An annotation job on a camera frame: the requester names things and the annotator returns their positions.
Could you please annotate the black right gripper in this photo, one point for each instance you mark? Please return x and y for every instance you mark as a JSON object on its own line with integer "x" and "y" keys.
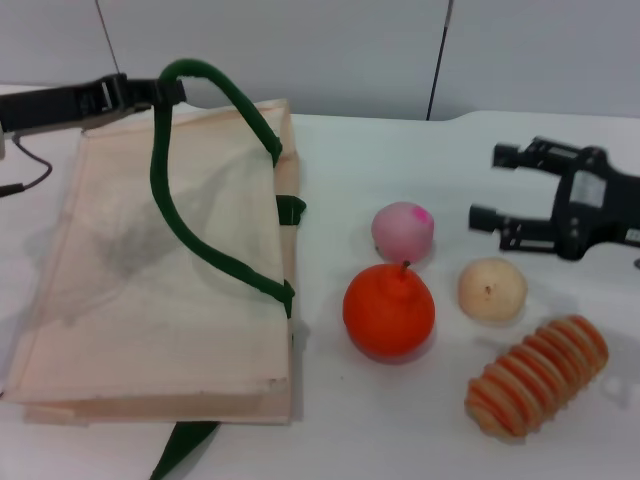
{"x": 595, "y": 205}

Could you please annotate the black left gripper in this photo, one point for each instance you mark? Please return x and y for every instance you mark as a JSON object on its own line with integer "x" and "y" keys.
{"x": 50, "y": 105}

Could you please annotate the pink toy peach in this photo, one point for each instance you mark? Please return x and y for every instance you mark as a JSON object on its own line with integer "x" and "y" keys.
{"x": 400, "y": 230}

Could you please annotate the orange toy fruit with stem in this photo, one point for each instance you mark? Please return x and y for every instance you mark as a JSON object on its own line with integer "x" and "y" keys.
{"x": 387, "y": 312}

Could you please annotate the beige round toy fruit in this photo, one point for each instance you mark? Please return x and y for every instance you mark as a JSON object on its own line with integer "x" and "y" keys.
{"x": 492, "y": 290}

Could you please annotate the orange striped toy bread roll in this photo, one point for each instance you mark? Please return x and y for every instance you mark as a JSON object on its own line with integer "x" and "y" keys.
{"x": 540, "y": 375}

